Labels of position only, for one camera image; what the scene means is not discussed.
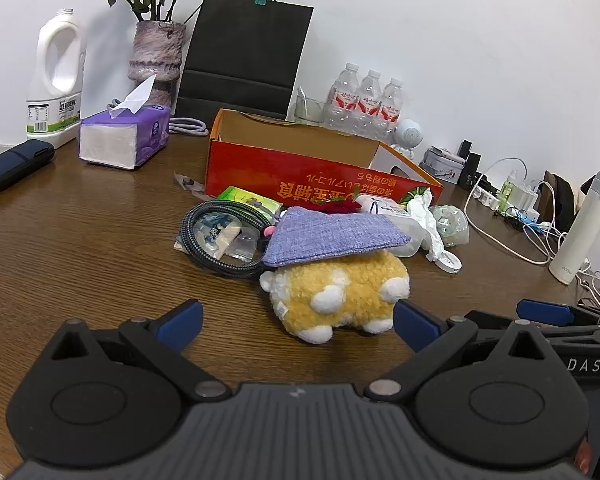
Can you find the clear plastic packet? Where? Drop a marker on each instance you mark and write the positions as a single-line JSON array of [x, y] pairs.
[[243, 247]]

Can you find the power strip with chargers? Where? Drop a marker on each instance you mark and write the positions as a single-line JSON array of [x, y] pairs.
[[500, 246]]

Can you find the brown leather pouch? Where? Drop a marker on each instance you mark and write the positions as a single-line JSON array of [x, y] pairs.
[[560, 195]]

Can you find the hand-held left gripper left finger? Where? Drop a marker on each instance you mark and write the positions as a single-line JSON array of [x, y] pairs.
[[180, 322]]

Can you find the purple tissue pack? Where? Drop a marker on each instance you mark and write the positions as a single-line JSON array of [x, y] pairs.
[[125, 135]]

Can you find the purple mottled vase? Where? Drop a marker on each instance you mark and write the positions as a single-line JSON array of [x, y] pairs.
[[157, 50]]

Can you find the red artificial rose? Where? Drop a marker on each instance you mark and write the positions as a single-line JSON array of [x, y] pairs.
[[335, 206]]

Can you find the blue fabric pouch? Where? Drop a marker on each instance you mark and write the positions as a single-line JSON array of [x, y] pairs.
[[330, 235]]

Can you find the yellow plush toy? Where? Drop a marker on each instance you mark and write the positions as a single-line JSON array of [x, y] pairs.
[[350, 290]]

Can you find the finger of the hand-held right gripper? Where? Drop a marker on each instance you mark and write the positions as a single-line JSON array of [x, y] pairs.
[[490, 321], [545, 311]]

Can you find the small black box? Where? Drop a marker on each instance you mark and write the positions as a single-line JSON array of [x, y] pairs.
[[464, 149], [472, 170]]

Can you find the white power strip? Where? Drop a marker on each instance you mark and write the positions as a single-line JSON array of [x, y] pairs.
[[485, 200]]

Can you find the black paper bag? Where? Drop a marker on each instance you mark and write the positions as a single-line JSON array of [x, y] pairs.
[[245, 55]]

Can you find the red cardboard box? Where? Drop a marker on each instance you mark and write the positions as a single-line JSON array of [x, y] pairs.
[[260, 170]]

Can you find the white plastic pack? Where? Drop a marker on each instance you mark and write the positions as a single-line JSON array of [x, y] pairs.
[[385, 207]]

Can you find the dark blue glasses case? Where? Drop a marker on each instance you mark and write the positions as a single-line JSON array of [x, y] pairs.
[[12, 162]]

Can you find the white tissue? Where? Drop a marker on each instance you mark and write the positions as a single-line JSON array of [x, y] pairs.
[[427, 225]]

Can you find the green white charger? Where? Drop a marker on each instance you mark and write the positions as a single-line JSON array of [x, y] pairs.
[[511, 190]]

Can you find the glass cup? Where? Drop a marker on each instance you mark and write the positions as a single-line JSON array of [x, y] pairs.
[[309, 109]]

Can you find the white thermos bottle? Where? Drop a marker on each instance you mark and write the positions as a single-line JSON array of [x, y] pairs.
[[582, 230]]

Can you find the person's right hand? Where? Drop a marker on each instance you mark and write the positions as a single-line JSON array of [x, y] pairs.
[[583, 460]]

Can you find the small green box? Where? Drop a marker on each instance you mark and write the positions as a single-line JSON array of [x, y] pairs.
[[250, 200]]

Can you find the white robot speaker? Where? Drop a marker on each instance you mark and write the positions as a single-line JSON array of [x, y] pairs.
[[409, 135]]

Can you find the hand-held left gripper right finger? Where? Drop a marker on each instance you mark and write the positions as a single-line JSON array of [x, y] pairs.
[[415, 325]]

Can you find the white detergent jug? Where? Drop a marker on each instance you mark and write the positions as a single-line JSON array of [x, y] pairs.
[[55, 110]]

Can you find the blue printed plastic packet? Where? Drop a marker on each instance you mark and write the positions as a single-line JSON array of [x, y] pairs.
[[217, 232]]

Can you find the clear candy packet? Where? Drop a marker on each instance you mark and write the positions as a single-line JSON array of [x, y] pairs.
[[187, 183]]

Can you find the grey tin box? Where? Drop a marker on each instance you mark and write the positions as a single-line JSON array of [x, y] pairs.
[[442, 165]]

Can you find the clear water bottle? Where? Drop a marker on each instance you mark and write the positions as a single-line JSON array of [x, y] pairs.
[[392, 107], [370, 102], [345, 97]]

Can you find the iridescent plastic ball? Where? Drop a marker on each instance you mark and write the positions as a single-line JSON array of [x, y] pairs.
[[452, 225]]

